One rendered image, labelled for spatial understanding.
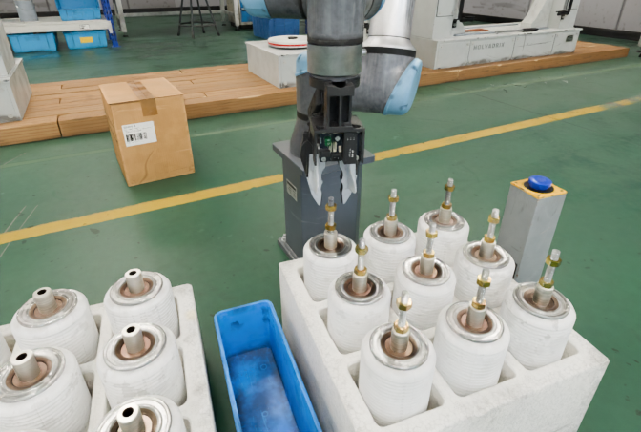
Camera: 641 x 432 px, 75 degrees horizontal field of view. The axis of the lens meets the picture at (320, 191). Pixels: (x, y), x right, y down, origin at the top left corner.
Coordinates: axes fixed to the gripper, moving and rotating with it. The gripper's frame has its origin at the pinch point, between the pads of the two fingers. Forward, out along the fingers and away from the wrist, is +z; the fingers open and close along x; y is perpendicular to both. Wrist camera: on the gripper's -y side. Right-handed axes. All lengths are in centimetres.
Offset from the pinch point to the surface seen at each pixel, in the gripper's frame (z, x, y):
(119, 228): 35, -55, -51
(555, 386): 18.1, 27.6, 26.2
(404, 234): 9.6, 13.8, -0.8
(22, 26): 11, -227, -376
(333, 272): 11.9, -0.3, 5.4
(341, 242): 9.7, 1.9, 0.2
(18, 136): 32, -119, -128
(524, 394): 17.1, 22.1, 27.4
